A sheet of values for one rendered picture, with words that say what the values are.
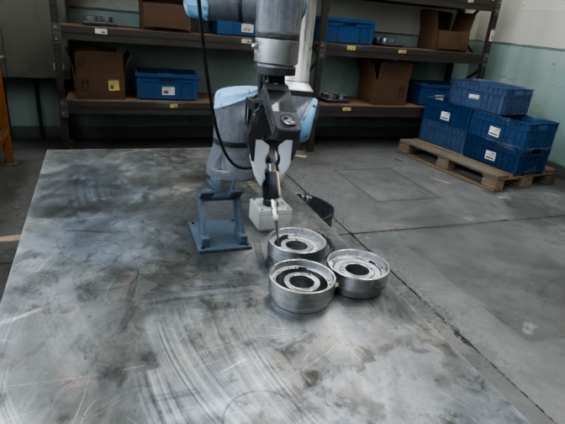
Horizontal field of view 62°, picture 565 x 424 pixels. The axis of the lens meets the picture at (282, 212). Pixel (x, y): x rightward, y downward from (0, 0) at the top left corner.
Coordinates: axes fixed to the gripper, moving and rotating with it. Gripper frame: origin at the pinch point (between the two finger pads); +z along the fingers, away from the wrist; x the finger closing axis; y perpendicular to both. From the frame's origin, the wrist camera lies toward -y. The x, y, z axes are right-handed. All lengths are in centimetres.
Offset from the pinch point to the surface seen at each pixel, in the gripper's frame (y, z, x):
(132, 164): 53, 13, 22
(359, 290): -21.7, 11.2, -8.9
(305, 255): -11.8, 9.6, -3.4
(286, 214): 6.0, 9.6, -6.1
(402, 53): 333, -3, -237
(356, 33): 342, -17, -190
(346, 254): -12.0, 10.0, -11.3
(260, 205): 8.8, 8.7, -1.3
